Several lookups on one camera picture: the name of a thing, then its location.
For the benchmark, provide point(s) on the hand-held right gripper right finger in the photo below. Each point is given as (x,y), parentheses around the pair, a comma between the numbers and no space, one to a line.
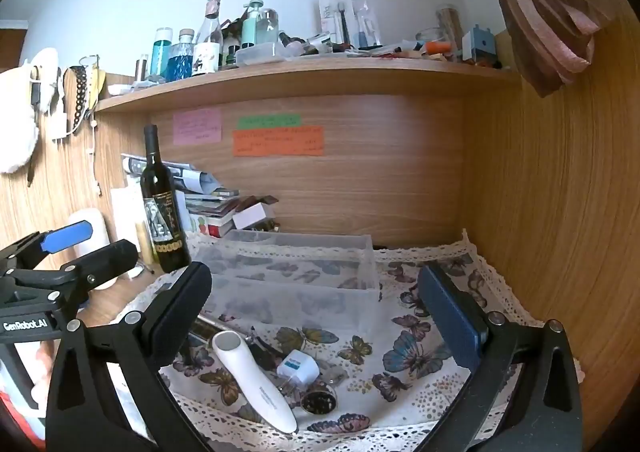
(450,317)

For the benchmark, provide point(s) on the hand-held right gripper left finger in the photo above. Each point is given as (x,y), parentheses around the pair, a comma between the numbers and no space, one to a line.
(175,317)

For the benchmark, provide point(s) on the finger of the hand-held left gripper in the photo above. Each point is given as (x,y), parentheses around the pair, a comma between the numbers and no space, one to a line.
(107,259)
(67,234)

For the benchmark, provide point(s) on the white handheld electric device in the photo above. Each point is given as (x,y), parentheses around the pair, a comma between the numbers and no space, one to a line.
(250,382)

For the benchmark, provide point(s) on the clear plastic storage box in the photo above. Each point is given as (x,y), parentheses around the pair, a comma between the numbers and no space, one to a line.
(300,302)

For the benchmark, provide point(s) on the white charger plug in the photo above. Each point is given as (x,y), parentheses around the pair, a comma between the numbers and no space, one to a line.
(297,367)

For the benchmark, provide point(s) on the dark round tin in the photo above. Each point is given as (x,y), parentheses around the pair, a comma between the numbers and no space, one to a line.
(318,399)

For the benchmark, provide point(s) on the white container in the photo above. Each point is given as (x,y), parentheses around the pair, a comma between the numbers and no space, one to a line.
(97,224)

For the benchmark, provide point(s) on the cream cylinder tube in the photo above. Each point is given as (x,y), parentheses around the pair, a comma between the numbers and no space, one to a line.
(143,242)

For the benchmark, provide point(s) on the white paper card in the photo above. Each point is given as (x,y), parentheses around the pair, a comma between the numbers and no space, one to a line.
(125,217)

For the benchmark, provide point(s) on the butterfly printed lace cloth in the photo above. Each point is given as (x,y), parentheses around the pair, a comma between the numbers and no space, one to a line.
(400,347)

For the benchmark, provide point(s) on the dark wine bottle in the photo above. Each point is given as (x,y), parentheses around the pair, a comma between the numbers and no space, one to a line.
(162,212)

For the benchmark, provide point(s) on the stack of books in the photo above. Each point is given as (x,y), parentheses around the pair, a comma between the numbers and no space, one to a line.
(212,212)

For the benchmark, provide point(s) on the red cloth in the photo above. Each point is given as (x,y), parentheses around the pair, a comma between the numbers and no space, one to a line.
(17,424)

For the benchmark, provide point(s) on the rolled magazine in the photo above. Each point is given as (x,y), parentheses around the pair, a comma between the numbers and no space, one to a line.
(185,176)

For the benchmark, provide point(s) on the white fluffy pad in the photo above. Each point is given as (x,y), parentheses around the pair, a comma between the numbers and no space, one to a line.
(20,121)

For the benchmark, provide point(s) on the small white box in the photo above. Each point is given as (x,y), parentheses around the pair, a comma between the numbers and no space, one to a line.
(248,218)

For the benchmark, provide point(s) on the dotted black belt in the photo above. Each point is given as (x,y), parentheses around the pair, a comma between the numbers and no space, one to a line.
(78,96)

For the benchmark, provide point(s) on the yellow hanging cloth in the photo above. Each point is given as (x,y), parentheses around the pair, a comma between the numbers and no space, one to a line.
(98,86)

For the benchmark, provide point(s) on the white dish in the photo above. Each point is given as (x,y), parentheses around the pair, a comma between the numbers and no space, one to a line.
(120,89)

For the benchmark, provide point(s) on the pink paper note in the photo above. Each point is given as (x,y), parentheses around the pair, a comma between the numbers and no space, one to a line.
(197,126)

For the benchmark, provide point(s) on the small metal cylinder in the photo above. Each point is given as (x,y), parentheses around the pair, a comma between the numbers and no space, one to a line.
(141,70)

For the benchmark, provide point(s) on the orange paper note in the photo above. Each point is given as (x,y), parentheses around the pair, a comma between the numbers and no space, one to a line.
(277,141)

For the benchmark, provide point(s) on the tall teal bottle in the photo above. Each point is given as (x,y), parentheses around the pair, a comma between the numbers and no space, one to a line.
(161,54)

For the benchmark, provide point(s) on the blue liquid bottle with cork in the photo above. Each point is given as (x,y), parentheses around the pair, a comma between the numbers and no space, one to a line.
(180,59)

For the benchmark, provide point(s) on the green paper note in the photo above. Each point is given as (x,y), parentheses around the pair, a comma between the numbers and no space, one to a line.
(269,121)

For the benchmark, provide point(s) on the clear bottle with pink cap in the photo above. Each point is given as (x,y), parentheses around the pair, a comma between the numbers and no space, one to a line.
(208,41)

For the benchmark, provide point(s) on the clear plastic tray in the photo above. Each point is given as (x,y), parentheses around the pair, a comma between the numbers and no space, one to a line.
(260,54)

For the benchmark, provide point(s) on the wooden shelf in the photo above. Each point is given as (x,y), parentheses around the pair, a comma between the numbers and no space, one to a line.
(300,76)

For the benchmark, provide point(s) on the orange tube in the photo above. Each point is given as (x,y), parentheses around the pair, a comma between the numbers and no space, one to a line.
(439,47)

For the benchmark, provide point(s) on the mint pump bottle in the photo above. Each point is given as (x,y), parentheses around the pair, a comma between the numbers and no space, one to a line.
(250,29)

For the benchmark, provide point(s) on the blue toy robot box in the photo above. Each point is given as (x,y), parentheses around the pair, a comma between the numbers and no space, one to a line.
(479,45)

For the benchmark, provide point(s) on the pink nail polish bottle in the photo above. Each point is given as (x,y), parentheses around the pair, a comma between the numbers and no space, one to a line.
(294,49)

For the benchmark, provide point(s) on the short glass jar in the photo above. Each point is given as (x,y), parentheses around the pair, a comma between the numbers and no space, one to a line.
(430,35)

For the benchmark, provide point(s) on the clear round bottle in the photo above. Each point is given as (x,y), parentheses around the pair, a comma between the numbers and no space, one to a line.
(268,26)

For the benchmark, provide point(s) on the tall glass jar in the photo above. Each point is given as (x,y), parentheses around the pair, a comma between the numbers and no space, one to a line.
(449,24)

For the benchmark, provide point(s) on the clear toothbrush package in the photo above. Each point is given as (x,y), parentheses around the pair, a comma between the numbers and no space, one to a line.
(366,19)

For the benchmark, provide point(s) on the brown curtain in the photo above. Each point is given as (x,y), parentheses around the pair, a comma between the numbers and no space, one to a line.
(545,16)

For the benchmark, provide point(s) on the white toothbrush package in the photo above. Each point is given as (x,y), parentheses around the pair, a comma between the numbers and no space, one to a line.
(332,21)

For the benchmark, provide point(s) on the white wall charger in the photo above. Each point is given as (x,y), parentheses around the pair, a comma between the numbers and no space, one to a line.
(60,125)

